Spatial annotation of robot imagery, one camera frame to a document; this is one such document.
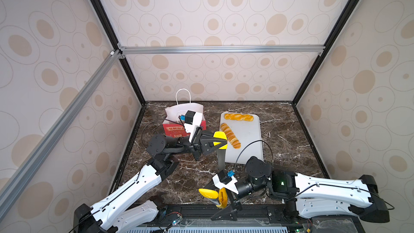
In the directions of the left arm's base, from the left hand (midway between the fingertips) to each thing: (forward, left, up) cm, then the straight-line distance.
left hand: (226, 148), depth 47 cm
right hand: (-14, +4, -16) cm, 21 cm away
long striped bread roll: (+30, -8, -41) cm, 51 cm away
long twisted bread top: (+47, -15, -43) cm, 65 cm away
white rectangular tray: (+34, -20, -44) cm, 59 cm away
